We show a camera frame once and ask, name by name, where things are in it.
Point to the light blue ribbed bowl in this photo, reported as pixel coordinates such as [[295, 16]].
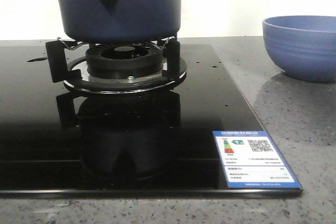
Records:
[[303, 46]]

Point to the black pot support grate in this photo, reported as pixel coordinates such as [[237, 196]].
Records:
[[75, 75]]

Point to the dark blue cooking pot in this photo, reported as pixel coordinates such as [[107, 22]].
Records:
[[115, 21]]

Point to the black gas burner head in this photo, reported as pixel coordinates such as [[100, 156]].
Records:
[[121, 61]]

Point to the blue energy efficiency label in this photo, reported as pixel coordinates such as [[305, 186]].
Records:
[[250, 159]]

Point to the black glass gas stove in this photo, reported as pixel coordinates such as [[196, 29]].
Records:
[[56, 143]]

